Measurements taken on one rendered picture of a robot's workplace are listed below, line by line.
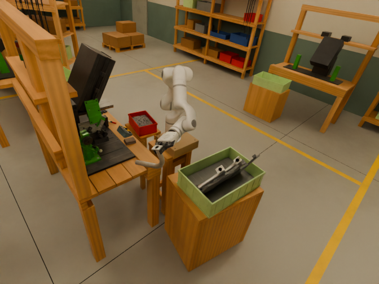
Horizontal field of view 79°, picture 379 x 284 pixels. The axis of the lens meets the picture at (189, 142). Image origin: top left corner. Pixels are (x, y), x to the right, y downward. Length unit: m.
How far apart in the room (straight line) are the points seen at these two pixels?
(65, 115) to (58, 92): 0.14
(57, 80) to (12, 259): 1.92
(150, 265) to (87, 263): 0.58
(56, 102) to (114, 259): 1.64
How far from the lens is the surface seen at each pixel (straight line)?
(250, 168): 2.12
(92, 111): 2.21
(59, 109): 1.39
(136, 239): 2.60
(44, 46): 1.27
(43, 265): 2.68
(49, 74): 1.31
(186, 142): 2.18
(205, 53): 7.67
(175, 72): 1.54
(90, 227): 2.10
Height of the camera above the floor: 2.23
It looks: 36 degrees down
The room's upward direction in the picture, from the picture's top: 7 degrees clockwise
